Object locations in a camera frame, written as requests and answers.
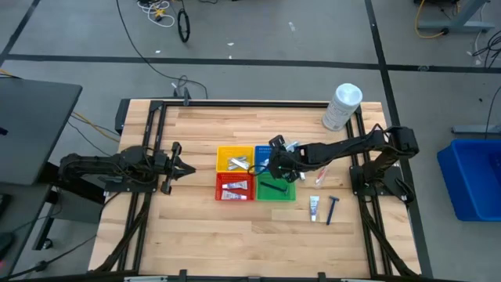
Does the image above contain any blue disposable razor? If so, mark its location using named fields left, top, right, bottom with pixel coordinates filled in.
left=325, top=195, right=341, bottom=226

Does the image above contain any blue plastic bin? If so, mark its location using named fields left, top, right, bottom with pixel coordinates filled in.
left=437, top=139, right=501, bottom=222

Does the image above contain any red plastic basket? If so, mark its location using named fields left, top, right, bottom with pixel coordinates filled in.
left=214, top=172, right=256, bottom=202

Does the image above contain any green plastic basket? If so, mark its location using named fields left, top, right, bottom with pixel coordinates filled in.
left=254, top=172, right=297, bottom=203

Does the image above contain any black cable coil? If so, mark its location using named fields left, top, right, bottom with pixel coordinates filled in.
left=177, top=8, right=192, bottom=43

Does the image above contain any yellow plastic basket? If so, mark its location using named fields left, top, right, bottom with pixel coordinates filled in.
left=215, top=145, right=256, bottom=174

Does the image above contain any dark disposable razor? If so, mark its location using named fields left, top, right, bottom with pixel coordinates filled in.
left=259, top=180, right=290, bottom=197

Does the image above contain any black cable bundle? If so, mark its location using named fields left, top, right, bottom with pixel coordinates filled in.
left=471, top=31, right=501, bottom=68

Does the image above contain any blue plastic basket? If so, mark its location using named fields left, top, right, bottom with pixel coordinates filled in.
left=254, top=144, right=294, bottom=174

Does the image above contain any white cable bundle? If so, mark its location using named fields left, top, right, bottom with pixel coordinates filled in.
left=136, top=0, right=176, bottom=28

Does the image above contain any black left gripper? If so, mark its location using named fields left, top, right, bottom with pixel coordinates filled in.
left=151, top=141, right=196, bottom=196

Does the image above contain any black cable with connector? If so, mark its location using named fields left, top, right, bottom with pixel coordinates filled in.
left=0, top=233, right=99, bottom=281

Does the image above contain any white wipes canister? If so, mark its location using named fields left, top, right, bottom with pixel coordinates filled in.
left=321, top=82, right=364, bottom=132

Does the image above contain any grey desk foot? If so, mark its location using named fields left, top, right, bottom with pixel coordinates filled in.
left=416, top=0, right=496, bottom=33

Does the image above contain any yellow floor cable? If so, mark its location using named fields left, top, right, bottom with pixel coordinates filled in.
left=414, top=0, right=447, bottom=40
left=71, top=111, right=121, bottom=144

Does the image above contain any long black floor cable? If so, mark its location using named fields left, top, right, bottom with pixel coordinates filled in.
left=116, top=0, right=209, bottom=99

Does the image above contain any grey floor bar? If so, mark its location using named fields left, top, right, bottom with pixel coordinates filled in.
left=451, top=124, right=501, bottom=136

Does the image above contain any thin black floor cable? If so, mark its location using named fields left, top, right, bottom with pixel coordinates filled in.
left=485, top=85, right=501, bottom=140

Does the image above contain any black aluminium table frame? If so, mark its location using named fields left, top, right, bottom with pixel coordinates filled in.
left=92, top=98, right=423, bottom=282

